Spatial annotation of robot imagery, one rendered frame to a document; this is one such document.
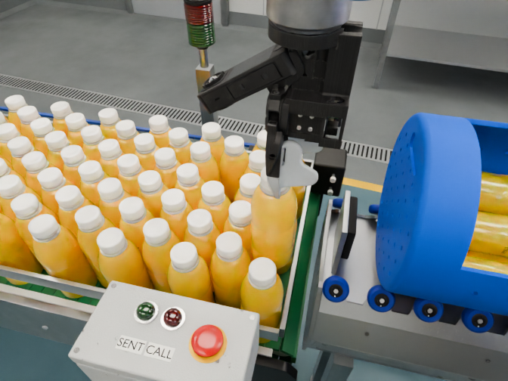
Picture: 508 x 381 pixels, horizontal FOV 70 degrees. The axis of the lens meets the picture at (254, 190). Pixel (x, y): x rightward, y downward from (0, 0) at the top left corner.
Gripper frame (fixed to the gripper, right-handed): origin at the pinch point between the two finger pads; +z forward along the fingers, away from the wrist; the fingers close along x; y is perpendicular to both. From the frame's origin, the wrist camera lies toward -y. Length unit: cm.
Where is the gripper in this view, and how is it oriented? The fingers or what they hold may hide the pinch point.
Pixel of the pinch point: (276, 177)
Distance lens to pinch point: 47.7
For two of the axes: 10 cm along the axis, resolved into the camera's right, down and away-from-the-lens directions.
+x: 2.3, -6.9, 6.9
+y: 9.7, 1.6, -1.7
